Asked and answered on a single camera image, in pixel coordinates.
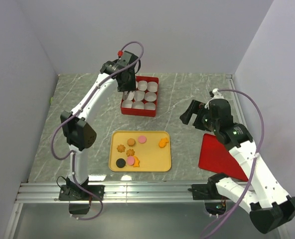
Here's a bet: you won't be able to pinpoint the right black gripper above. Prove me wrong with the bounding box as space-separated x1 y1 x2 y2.
180 99 219 132

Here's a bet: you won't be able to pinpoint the metal tongs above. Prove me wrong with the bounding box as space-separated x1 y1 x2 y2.
122 90 135 102

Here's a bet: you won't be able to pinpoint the pink round cookie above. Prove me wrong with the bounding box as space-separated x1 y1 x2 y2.
138 135 147 144
127 156 135 166

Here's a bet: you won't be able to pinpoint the round tan cookie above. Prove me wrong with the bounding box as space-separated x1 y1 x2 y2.
127 138 136 147

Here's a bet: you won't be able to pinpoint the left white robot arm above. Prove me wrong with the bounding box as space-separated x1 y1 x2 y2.
60 51 141 200

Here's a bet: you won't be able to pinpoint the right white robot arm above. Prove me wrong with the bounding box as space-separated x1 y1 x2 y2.
179 99 295 234

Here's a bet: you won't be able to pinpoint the red cookie box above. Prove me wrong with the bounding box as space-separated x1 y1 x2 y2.
120 76 159 117

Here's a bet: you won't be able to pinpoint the orange fish cookie right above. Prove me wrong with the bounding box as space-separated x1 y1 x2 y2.
158 137 169 148

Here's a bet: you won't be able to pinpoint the orange fish cookie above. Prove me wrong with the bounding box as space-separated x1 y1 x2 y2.
158 137 169 148
133 156 140 167

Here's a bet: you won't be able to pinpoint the red box lid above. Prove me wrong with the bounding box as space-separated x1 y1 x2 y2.
198 133 248 182

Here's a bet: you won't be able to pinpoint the flower cookie left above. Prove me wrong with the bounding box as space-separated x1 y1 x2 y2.
117 144 126 153

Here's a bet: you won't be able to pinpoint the flower cookie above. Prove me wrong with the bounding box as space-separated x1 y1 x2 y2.
117 144 126 153
126 149 135 157

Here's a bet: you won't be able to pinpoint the yellow tray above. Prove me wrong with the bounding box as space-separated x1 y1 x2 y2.
109 130 171 172

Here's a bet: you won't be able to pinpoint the flower cookie right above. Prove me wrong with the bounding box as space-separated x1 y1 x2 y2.
126 149 135 157

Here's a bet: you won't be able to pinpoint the orange fish cookie lower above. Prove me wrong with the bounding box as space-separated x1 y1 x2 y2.
133 156 140 167

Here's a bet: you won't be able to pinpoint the black round cookie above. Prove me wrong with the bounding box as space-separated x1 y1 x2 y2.
116 158 126 168

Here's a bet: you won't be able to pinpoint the aluminium rail right side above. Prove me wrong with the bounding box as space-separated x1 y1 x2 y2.
225 74 248 127

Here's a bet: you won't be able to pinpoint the aluminium rail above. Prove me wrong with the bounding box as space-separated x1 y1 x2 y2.
15 181 258 204
225 74 248 127

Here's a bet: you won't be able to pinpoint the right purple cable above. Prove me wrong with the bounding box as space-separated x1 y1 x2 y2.
199 88 265 239

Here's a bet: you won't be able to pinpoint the purple cable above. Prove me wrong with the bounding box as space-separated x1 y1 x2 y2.
50 41 145 221
199 88 265 239

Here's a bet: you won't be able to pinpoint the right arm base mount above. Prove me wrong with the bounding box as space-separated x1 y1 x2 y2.
191 183 238 217

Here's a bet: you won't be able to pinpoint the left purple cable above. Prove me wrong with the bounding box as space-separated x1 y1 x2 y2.
50 41 145 221

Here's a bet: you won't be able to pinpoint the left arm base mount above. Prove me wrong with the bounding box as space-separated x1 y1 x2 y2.
56 176 105 216

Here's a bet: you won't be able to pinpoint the aluminium rail front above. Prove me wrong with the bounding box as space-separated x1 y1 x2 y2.
15 181 258 204

